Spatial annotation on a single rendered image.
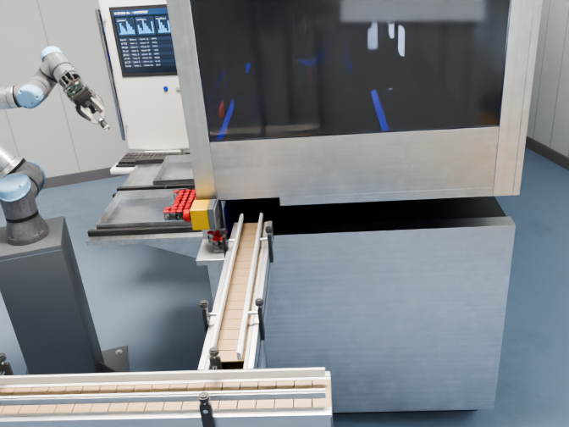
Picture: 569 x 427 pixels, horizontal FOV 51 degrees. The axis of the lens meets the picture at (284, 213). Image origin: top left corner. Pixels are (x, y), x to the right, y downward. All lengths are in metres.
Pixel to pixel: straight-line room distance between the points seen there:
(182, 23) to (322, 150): 0.54
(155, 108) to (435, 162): 1.52
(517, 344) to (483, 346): 0.68
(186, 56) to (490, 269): 1.18
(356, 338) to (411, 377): 0.27
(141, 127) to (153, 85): 0.22
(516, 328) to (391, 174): 1.38
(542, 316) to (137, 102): 2.17
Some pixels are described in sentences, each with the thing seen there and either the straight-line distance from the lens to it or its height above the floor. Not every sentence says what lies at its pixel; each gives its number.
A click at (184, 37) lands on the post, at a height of 1.52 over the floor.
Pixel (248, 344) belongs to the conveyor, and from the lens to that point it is 1.43.
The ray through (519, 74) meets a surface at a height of 1.36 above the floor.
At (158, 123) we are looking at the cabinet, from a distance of 2.96.
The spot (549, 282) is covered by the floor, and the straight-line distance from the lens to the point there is 3.40.
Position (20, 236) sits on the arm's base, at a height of 0.82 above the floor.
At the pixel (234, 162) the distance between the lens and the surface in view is 1.85.
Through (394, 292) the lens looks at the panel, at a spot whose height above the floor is 0.64.
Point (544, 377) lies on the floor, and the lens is 2.82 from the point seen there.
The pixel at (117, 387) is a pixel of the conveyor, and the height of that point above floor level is 0.93.
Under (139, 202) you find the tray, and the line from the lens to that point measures 2.31.
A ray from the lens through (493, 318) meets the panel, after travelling 2.22.
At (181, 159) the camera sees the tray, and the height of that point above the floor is 0.89.
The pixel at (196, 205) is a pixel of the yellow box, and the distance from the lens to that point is 1.86.
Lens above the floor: 1.84
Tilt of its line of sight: 27 degrees down
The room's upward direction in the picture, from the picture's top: 5 degrees counter-clockwise
